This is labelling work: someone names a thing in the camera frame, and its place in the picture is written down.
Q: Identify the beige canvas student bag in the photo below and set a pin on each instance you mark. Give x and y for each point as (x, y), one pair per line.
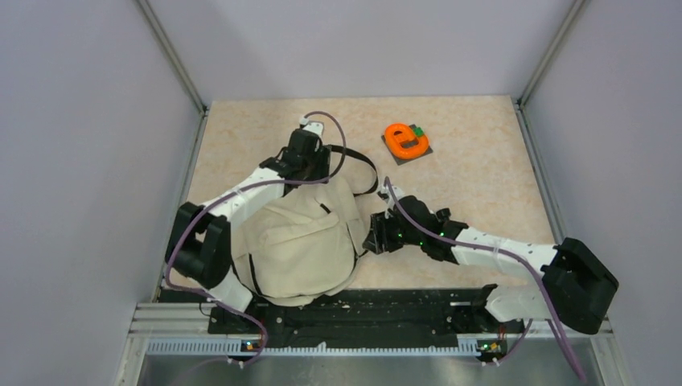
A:
(302, 246)

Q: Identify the white cable duct strip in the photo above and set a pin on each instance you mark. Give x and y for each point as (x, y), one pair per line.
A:
(236, 347)

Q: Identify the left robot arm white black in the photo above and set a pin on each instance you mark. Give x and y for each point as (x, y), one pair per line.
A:
(200, 244)

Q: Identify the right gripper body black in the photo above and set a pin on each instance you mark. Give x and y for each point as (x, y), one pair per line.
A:
(394, 233)

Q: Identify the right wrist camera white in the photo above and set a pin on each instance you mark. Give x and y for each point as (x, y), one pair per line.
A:
(390, 194)

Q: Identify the grey building plate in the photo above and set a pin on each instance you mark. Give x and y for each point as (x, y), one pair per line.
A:
(402, 143)

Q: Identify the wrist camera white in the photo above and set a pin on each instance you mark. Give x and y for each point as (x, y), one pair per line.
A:
(316, 127)
(390, 194)

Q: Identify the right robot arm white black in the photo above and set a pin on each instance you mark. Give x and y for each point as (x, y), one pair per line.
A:
(566, 282)

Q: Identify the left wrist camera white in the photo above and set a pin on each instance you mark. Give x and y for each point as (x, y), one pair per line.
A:
(316, 127)

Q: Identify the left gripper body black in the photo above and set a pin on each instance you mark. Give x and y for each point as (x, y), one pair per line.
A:
(317, 166)

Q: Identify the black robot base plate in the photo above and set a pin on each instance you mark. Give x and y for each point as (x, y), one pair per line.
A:
(367, 318)

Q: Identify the aluminium frame rail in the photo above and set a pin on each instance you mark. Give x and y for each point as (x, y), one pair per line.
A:
(171, 319)

